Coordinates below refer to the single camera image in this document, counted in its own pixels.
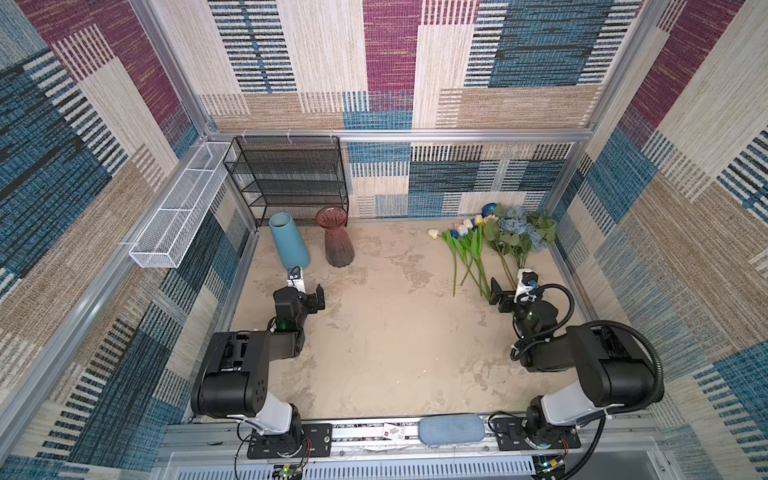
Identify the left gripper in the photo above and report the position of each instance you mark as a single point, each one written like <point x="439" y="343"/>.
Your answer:
<point x="310" y="300"/>

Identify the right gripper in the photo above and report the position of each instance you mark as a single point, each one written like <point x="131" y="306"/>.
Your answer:
<point x="505" y="296"/>

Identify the red glass vase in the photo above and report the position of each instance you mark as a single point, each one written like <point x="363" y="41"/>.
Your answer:
<point x="339" y="250"/>

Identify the white tulip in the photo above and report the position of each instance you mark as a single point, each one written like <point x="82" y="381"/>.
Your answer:
<point x="469" y="246"/>
<point x="433" y="233"/>

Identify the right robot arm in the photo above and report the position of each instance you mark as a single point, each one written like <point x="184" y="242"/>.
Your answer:
<point x="618" y="369"/>

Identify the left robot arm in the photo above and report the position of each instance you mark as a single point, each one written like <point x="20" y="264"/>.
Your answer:
<point x="232" y="382"/>

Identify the teal ceramic vase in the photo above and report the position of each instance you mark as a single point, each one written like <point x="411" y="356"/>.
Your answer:
<point x="290" y="245"/>

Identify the blue hydrangea bunch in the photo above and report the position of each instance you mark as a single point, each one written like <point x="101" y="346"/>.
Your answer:
<point x="516" y="232"/>

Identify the blue-grey sponge pad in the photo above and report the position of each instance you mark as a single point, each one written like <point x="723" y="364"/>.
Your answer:
<point x="451" y="429"/>

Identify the white label tag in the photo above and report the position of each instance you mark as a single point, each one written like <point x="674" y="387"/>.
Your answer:
<point x="394" y="432"/>

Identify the black wire shelf rack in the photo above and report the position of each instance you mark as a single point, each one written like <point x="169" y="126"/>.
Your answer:
<point x="298" y="175"/>

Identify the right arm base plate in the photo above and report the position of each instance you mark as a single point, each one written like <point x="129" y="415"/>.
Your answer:
<point x="513" y="434"/>

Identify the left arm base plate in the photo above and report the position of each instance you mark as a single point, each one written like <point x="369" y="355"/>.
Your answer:
<point x="313" y="440"/>

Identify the white wire mesh basket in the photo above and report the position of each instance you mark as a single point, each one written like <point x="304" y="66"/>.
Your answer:
<point x="164" y="242"/>

